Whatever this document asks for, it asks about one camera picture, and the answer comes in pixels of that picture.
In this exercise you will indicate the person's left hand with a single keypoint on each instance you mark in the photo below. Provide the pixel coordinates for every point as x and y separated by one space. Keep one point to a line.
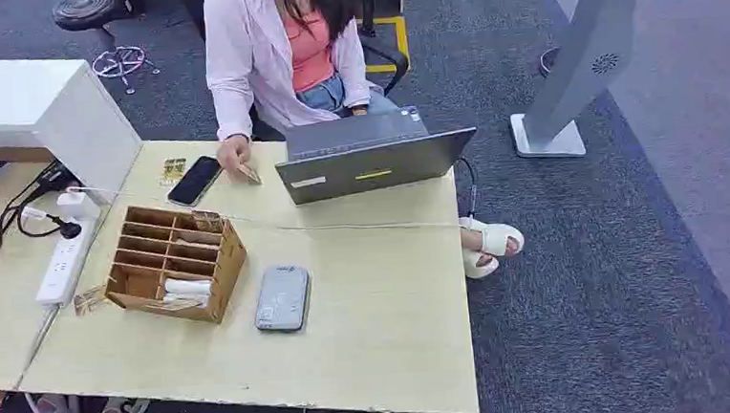
360 110

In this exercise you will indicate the person's right hand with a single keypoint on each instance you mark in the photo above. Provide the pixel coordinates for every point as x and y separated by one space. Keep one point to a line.
232 152

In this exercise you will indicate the small printed card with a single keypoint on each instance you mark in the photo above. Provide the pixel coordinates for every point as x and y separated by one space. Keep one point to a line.
251 174

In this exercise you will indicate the black smartphone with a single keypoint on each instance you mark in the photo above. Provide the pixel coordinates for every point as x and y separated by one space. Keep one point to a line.
195 181

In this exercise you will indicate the grey laptop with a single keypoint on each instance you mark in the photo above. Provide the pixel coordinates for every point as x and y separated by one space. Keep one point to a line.
368 160

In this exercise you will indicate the brown card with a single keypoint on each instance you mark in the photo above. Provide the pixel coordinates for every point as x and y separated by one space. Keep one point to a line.
207 221

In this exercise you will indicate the yellow floor tape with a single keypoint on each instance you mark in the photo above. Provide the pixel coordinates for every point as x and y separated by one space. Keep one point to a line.
400 38

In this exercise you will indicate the person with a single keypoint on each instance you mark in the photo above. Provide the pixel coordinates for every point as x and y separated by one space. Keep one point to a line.
248 53

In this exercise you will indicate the wooden compartment card box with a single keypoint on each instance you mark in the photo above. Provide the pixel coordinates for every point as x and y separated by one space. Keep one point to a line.
229 264

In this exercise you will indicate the white rolled paper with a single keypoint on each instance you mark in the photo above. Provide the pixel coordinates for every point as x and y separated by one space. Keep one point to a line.
187 287

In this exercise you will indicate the grey flat card reader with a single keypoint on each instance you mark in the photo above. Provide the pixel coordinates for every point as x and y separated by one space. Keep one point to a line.
282 298

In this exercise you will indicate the white cabinet box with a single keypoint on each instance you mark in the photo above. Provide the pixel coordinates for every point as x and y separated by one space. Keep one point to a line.
81 121

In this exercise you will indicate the white charger adapter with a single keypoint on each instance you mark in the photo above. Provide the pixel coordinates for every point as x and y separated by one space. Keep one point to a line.
77 205

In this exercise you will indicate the white sandal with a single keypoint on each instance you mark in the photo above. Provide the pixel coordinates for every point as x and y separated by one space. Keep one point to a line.
478 266
497 238

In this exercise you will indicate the white power strip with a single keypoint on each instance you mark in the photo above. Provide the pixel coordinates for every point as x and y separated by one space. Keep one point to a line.
64 265

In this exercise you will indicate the black office chair with chrome base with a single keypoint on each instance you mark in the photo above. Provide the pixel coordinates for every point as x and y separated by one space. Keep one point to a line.
88 9

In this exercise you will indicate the clear wrapped card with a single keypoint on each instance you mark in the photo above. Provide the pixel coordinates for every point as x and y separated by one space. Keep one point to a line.
89 300

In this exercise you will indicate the brown cardboard box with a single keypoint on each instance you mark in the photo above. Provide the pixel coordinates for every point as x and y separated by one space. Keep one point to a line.
19 155

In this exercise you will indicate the white kiosk stand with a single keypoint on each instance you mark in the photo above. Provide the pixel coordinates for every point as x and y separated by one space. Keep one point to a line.
584 58

